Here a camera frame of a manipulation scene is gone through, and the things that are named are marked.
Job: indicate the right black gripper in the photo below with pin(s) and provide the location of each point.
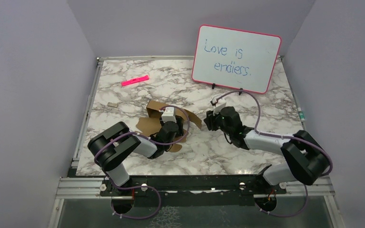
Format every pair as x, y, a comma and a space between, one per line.
209, 120

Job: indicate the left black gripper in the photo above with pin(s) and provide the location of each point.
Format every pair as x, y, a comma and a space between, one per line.
180, 132

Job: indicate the brown cardboard box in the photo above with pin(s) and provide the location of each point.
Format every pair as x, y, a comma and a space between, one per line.
152, 124

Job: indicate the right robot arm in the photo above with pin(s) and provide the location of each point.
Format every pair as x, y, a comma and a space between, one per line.
305, 161

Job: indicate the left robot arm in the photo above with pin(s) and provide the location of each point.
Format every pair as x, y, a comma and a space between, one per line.
111, 147

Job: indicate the small tan cardboard scrap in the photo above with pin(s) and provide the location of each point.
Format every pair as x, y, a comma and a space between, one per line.
113, 105

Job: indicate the pink marker pen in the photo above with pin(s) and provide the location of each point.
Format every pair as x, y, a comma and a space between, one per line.
135, 80

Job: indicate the pink framed whiteboard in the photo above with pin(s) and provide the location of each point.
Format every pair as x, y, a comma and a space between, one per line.
234, 58

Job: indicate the green white small bottle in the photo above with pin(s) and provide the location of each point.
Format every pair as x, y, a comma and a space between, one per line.
301, 114

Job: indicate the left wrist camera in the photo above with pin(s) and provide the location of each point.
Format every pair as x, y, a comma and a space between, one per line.
168, 115

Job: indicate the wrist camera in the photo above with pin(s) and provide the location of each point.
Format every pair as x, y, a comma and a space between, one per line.
168, 115
217, 104

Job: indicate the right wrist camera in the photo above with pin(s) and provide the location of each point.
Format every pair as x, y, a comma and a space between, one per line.
217, 104

